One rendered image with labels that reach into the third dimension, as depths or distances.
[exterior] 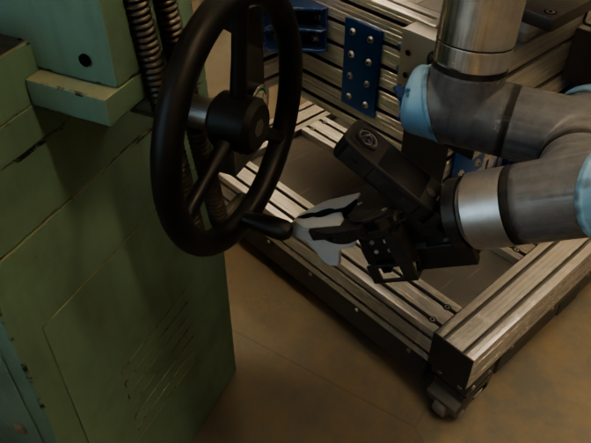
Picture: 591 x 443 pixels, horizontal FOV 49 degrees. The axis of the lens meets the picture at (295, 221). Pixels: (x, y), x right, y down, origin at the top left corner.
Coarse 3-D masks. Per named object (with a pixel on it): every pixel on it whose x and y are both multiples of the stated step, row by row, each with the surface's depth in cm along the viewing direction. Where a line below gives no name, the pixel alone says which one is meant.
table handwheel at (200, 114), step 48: (240, 0) 58; (288, 0) 67; (192, 48) 54; (240, 48) 62; (288, 48) 73; (192, 96) 54; (240, 96) 65; (288, 96) 77; (240, 144) 65; (288, 144) 79; (192, 192) 63; (192, 240) 62
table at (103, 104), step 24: (0, 48) 60; (24, 48) 61; (0, 72) 59; (24, 72) 62; (48, 72) 63; (0, 96) 60; (24, 96) 63; (48, 96) 62; (72, 96) 60; (96, 96) 59; (120, 96) 61; (144, 96) 64; (0, 120) 61; (96, 120) 61
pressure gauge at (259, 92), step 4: (248, 84) 97; (252, 84) 97; (256, 84) 97; (260, 84) 97; (264, 84) 97; (248, 88) 96; (252, 88) 96; (256, 88) 96; (260, 88) 97; (264, 88) 98; (248, 92) 96; (252, 92) 96; (256, 92) 96; (260, 92) 98; (264, 92) 99; (268, 92) 100; (256, 96) 96; (260, 96) 98; (264, 96) 99; (268, 96) 100; (264, 100) 100; (268, 100) 101; (268, 104) 101
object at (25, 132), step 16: (32, 112) 64; (48, 112) 66; (0, 128) 61; (16, 128) 63; (32, 128) 65; (48, 128) 67; (0, 144) 61; (16, 144) 63; (32, 144) 65; (0, 160) 62
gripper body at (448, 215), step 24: (360, 216) 65; (384, 216) 64; (432, 216) 63; (360, 240) 67; (384, 240) 65; (408, 240) 65; (432, 240) 65; (456, 240) 61; (384, 264) 67; (408, 264) 65; (432, 264) 66; (456, 264) 65
